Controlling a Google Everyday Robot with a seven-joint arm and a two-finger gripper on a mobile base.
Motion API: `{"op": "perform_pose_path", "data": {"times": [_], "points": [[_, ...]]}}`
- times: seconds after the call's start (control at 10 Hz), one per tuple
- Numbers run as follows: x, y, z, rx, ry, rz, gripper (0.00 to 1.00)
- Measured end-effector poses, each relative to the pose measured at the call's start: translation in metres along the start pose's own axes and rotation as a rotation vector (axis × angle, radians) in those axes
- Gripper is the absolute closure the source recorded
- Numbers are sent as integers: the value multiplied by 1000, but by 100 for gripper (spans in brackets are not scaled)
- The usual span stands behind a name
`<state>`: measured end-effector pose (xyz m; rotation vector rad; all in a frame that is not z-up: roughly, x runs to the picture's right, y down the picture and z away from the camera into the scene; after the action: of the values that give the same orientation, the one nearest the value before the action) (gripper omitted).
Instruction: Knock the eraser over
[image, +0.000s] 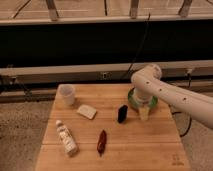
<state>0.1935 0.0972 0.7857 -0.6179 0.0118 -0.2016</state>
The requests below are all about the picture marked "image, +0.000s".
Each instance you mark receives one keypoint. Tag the pale translucent gripper tool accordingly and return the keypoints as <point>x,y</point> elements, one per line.
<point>144,113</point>

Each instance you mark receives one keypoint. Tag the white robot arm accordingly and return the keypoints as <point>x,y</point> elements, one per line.
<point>147,83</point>

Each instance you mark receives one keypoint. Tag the black eraser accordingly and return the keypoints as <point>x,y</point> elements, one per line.
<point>122,113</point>

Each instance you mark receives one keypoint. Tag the green bowl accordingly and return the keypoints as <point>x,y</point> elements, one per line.
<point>151,102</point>

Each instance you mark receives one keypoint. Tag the dried red chili pepper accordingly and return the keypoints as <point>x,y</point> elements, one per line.
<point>102,142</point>

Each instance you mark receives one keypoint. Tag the white plastic cup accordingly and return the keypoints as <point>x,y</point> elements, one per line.
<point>67,92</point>

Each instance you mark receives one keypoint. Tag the white bottle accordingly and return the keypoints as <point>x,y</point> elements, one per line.
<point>66,138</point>

